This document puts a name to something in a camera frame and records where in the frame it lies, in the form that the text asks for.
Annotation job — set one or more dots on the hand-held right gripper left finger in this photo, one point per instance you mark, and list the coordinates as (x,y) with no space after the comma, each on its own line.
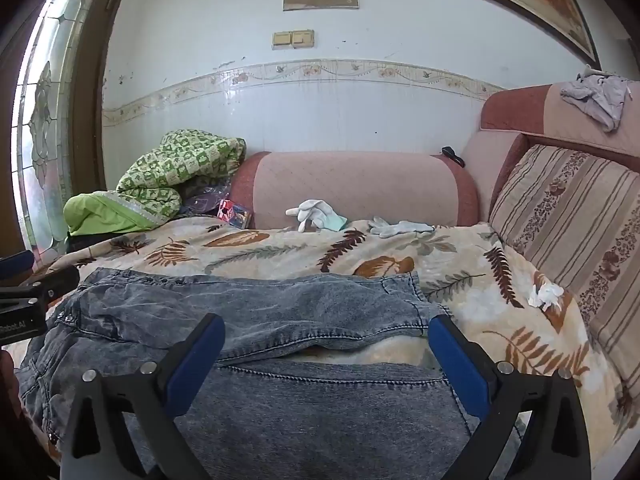
(195,360)

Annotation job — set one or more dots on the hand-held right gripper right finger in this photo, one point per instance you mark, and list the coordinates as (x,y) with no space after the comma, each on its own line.
(457,365)

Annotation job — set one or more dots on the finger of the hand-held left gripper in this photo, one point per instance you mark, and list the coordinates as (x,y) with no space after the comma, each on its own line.
(15,263)
(50,285)

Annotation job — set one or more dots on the grey denim pants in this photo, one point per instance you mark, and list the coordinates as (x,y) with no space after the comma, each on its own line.
(300,310)

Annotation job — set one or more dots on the leaf print blanket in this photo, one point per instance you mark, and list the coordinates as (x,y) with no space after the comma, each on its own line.
(450,270)

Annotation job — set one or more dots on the crumpled white tissue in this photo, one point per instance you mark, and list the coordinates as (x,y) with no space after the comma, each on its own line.
(546,295)

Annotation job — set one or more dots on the flat white glove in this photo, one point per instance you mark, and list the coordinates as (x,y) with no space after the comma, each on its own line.
(400,229)

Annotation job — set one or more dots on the small colourful box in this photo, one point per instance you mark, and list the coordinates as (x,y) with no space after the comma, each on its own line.
(235,214)

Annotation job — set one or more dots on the stained glass door pane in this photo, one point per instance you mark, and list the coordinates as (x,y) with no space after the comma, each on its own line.
(50,110)

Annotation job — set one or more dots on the purple plastic bag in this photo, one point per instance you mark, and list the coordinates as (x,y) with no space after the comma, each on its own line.
(205,201)

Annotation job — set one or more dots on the green patterned quilt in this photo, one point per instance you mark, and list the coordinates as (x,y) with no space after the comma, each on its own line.
(170,170)

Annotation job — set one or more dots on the striped floral cushion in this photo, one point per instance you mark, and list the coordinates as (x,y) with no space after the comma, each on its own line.
(565,220)

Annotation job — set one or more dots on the white glove with teal cuff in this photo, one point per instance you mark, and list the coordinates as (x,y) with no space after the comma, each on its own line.
(315,212)

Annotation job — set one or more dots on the small black object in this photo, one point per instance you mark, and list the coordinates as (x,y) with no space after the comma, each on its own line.
(452,156)

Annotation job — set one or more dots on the pink sofa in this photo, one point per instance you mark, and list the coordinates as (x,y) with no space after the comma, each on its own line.
(350,185)

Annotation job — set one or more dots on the grey cloth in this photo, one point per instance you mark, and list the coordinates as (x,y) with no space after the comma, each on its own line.
(597,97)

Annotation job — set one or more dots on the beige wall switch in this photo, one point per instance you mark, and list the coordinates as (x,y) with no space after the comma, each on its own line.
(302,38)
(282,40)

